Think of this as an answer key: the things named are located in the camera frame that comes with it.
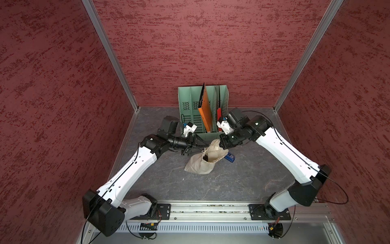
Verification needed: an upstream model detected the right aluminium corner post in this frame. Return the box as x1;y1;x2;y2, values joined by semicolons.
273;0;344;112

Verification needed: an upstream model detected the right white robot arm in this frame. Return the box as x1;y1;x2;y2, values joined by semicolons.
217;108;331;215

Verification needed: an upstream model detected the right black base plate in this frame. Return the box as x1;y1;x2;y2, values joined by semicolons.
248;204;291;221

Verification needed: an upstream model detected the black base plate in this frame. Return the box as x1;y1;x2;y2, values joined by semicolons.
131;203;171;221
248;204;291;221

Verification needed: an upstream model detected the left aluminium corner post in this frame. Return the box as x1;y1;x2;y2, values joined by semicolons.
82;0;139;113

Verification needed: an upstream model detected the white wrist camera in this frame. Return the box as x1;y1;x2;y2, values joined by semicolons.
217;117;234;135
182;122;197;137

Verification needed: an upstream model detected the beige cloth soil bag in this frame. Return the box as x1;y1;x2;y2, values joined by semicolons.
184;139;229;175

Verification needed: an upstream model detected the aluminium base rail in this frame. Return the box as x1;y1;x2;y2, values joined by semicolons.
77;201;345;244

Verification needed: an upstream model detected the orange folder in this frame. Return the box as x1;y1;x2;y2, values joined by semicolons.
198;83;212;133

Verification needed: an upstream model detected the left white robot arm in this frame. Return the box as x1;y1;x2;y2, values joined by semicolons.
82;116;206;237

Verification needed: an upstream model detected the blue black stapler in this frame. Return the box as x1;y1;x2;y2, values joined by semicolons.
224;152;236;163

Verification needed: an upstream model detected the aluminium corner post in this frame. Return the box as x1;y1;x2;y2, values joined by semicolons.
82;0;139;113
273;0;344;112

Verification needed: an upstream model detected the red folder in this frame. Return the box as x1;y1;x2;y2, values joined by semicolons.
216;85;223;132

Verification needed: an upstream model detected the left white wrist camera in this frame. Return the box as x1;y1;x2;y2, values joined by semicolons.
182;122;197;137

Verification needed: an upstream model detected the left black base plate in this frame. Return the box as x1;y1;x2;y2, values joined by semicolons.
131;203;171;221

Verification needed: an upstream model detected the green file organizer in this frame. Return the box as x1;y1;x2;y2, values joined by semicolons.
178;85;229;141

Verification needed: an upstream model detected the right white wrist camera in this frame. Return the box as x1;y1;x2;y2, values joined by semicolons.
217;117;234;135

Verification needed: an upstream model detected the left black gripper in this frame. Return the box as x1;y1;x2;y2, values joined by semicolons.
168;132;208;155

